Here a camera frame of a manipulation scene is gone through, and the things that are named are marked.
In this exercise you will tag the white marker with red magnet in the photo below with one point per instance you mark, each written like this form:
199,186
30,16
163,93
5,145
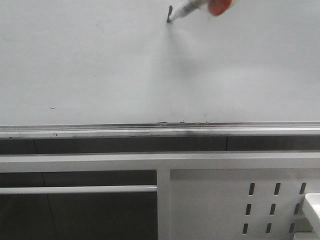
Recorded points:
214,8

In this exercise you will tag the grey metal pegboard stand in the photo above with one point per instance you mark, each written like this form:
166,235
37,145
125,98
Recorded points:
158,188

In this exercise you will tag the white plastic marker tray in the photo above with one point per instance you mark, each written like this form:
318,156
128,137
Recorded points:
311,211

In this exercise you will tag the white whiteboard with grey frame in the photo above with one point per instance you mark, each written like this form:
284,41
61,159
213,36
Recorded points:
112,68

